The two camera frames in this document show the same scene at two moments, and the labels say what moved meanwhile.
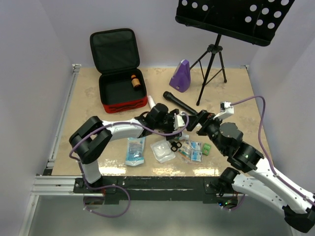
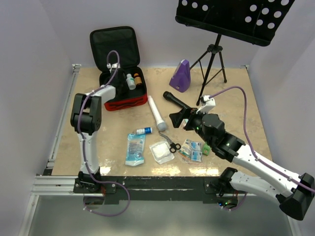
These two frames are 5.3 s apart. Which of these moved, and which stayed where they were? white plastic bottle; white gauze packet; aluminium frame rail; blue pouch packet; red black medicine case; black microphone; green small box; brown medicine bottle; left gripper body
Moved: white plastic bottle; left gripper body; brown medicine bottle
Stayed: red black medicine case; black microphone; aluminium frame rail; green small box; blue pouch packet; white gauze packet
